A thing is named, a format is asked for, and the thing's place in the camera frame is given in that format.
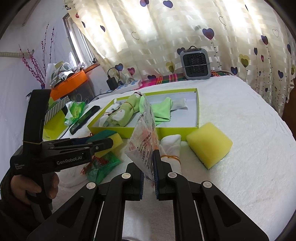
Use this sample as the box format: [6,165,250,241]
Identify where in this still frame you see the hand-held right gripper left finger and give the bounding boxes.
[26,162,145,241]

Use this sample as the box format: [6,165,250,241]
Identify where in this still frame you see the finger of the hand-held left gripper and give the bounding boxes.
[50,138,114,155]
[42,136,94,149]

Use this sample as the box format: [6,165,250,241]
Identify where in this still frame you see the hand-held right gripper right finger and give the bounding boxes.
[153,149,270,241]

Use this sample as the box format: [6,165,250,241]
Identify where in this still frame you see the yellow sponge with green scourer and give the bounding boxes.
[87,130,123,158]

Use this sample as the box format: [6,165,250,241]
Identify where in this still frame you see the green plastic packet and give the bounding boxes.
[81,152,122,184]

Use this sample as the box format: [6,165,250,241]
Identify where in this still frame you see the white cloth bundle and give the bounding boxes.
[158,134,182,175]

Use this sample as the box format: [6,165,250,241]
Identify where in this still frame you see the clear printed plastic bag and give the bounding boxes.
[125,94,160,183]

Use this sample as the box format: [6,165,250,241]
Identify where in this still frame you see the green frog towel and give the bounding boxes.
[99,91,142,127]

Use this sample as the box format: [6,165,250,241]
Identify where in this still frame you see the lime green cardboard box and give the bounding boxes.
[87,88,200,141]

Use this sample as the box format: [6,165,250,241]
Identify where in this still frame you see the plain yellow sponge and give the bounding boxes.
[186,123,233,169]

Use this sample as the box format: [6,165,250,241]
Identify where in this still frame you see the light green cloth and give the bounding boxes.
[150,97,173,126]

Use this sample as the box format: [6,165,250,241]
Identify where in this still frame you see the person's left hand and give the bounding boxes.
[10,173,60,205]

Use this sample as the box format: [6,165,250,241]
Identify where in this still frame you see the lime green cardboard lid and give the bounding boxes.
[43,112,71,141]

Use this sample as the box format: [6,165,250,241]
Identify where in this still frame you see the black phone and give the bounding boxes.
[69,105,101,135]

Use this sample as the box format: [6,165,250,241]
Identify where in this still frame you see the striped green box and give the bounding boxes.
[45,96,70,123]

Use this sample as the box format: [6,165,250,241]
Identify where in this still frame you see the green tissue packet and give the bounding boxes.
[63,101,86,127]

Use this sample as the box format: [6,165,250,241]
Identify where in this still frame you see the orange tray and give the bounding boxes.
[50,70,88,101]

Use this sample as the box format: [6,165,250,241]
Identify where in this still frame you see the pink flower branches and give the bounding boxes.
[18,22,55,90]

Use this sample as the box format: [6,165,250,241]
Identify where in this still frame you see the black charger adapter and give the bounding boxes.
[106,77,119,90]

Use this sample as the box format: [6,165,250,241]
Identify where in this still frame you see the pile of white packets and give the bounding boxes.
[47,61,81,87]

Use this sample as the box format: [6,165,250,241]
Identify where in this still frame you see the white power strip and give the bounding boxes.
[99,80,141,94]

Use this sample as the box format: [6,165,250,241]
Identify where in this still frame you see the plaid cloth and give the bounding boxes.
[140,70,232,88]

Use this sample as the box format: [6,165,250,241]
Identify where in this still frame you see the window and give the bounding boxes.
[62,13,97,67]

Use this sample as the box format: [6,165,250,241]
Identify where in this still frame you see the grey fan heater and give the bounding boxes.
[180,46,211,80]

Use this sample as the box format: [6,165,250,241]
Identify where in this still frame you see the cream curtain with hearts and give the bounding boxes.
[62,0,296,116]

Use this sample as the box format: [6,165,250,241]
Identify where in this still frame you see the black cable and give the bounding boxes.
[54,126,74,141]

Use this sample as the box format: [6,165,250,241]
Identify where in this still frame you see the white corrugated hose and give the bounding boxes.
[0,51,34,58]

